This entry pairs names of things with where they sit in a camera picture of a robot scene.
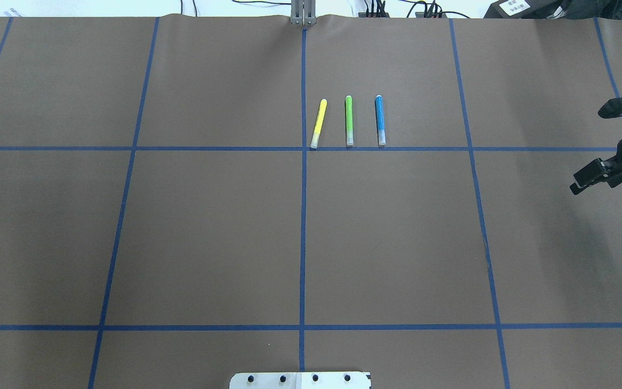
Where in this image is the aluminium frame post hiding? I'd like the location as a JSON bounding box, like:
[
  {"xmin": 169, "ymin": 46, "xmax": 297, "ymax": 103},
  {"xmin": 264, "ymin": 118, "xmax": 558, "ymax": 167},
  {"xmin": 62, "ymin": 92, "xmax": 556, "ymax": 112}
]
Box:
[{"xmin": 289, "ymin": 0, "xmax": 316, "ymax": 28}]

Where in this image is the orange black electronics box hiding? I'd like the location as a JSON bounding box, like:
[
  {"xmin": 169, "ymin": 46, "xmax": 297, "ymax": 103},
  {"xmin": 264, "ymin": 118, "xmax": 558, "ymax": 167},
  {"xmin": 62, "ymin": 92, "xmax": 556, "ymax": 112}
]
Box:
[{"xmin": 356, "ymin": 1, "xmax": 390, "ymax": 19}]

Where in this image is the black label printer box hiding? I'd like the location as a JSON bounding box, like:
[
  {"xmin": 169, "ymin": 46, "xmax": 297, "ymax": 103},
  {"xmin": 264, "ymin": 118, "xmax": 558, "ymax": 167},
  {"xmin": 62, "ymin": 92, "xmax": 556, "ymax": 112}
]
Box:
[{"xmin": 483, "ymin": 1, "xmax": 564, "ymax": 19}]

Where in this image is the green highlighter pen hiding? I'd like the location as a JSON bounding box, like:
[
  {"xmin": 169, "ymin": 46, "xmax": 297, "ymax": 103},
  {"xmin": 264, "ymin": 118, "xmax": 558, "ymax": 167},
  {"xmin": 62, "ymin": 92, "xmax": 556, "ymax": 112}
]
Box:
[{"xmin": 344, "ymin": 95, "xmax": 355, "ymax": 147}]

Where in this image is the yellow highlighter pen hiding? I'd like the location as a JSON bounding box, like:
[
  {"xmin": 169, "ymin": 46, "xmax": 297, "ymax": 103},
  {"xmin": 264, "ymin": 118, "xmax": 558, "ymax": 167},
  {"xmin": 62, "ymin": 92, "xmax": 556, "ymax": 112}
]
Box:
[{"xmin": 309, "ymin": 98, "xmax": 328, "ymax": 150}]

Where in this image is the blue highlighter pen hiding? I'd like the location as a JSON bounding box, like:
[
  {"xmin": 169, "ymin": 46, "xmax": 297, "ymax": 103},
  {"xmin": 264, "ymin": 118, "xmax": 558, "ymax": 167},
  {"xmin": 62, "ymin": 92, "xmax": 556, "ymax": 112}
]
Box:
[{"xmin": 375, "ymin": 95, "xmax": 387, "ymax": 147}]

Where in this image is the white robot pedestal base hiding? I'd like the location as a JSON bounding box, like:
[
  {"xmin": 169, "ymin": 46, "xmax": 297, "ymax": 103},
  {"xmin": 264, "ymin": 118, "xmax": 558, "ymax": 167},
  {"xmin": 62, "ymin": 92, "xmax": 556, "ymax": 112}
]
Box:
[{"xmin": 229, "ymin": 371, "xmax": 372, "ymax": 388}]

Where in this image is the brown paper table cover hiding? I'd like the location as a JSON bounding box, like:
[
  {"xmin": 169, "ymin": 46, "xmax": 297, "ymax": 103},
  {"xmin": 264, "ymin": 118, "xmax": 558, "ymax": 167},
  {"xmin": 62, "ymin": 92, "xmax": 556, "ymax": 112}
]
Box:
[{"xmin": 0, "ymin": 15, "xmax": 622, "ymax": 388}]

